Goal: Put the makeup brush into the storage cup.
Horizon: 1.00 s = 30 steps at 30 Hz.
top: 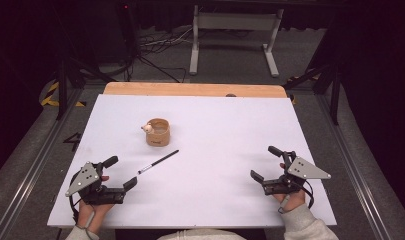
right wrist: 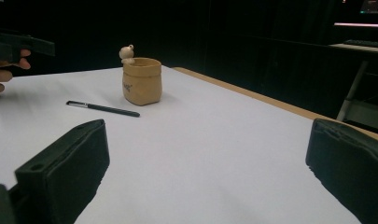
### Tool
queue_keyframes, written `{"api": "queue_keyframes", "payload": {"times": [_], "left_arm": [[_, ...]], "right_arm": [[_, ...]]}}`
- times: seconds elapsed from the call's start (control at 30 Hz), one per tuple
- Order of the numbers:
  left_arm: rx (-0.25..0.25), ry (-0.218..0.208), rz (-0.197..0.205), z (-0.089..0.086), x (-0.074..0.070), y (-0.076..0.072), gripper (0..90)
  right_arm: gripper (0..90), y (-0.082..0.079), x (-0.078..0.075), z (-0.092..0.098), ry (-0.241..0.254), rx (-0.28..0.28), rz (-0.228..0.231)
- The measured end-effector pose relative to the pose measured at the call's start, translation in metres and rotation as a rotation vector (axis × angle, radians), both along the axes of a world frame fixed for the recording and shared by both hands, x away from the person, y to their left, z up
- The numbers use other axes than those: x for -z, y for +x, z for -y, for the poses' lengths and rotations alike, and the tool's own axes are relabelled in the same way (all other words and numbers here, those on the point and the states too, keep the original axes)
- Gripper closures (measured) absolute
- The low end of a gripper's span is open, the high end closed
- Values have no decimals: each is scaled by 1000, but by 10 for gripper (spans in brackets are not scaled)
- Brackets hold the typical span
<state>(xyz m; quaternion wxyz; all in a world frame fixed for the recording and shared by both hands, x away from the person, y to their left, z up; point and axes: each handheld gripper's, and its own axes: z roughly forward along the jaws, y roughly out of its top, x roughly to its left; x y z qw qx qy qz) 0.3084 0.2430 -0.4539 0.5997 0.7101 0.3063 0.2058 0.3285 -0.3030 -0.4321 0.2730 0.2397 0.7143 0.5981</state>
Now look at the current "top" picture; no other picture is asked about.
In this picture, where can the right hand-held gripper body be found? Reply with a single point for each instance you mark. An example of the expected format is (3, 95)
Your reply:
(303, 170)

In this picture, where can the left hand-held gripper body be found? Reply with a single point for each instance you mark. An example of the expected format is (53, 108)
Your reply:
(85, 181)

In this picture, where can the black and white pen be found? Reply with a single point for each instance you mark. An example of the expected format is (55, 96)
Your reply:
(160, 160)

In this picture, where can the wooden pen holder with figurine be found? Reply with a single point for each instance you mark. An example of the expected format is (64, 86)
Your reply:
(158, 138)

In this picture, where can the person's right hand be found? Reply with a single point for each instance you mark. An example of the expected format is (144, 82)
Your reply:
(296, 201)

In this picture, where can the person's left hand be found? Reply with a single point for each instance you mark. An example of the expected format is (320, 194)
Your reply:
(100, 211)

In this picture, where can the white table board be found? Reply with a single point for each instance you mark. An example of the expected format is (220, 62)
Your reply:
(223, 133)

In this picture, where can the person's torso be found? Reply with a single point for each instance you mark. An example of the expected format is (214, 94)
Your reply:
(196, 235)

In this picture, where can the wooden table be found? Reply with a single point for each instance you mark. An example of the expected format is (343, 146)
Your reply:
(190, 89)

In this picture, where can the white metal stand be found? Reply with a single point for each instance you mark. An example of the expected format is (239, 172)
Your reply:
(235, 21)

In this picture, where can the black device with red light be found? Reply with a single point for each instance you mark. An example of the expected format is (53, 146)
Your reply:
(127, 26)

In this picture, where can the aluminium floor rail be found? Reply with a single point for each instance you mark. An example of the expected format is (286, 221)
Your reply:
(350, 166)
(33, 166)

